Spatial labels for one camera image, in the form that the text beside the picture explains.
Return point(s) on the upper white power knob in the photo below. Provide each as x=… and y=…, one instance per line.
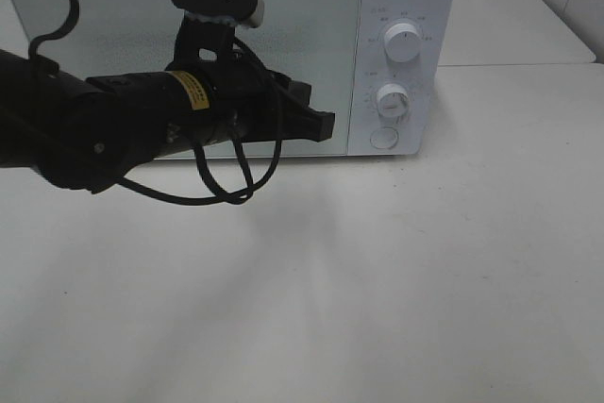
x=402, y=41

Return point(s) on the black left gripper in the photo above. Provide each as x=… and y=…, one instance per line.
x=225, y=81

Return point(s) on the round white door button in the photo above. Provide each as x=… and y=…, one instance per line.
x=384, y=138

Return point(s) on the lower white timer knob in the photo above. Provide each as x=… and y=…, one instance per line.
x=392, y=101

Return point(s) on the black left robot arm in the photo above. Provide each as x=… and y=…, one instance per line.
x=88, y=134

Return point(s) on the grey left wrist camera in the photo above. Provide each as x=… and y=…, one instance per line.
x=246, y=13

